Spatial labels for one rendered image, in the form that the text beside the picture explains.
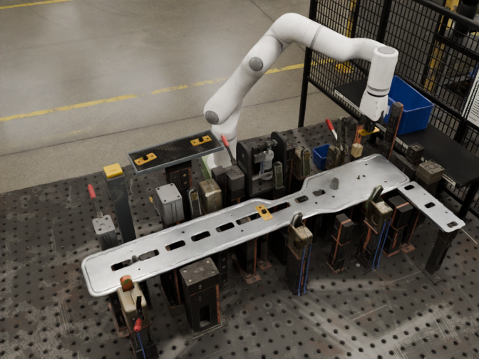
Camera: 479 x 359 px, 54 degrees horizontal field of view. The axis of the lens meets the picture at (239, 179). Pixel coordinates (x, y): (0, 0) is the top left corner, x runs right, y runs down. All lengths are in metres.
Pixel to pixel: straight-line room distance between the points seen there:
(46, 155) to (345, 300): 2.80
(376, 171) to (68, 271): 1.41
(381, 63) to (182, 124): 2.66
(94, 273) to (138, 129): 2.53
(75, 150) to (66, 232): 1.77
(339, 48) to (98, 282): 1.17
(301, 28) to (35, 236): 1.50
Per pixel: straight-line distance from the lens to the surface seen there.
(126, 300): 1.57
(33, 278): 2.21
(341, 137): 2.07
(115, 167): 1.88
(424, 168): 2.12
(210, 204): 1.86
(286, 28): 1.78
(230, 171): 1.93
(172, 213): 1.81
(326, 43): 1.75
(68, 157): 3.97
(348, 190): 2.01
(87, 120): 4.38
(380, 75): 1.76
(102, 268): 1.75
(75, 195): 2.51
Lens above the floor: 2.32
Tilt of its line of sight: 41 degrees down
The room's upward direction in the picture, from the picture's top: straight up
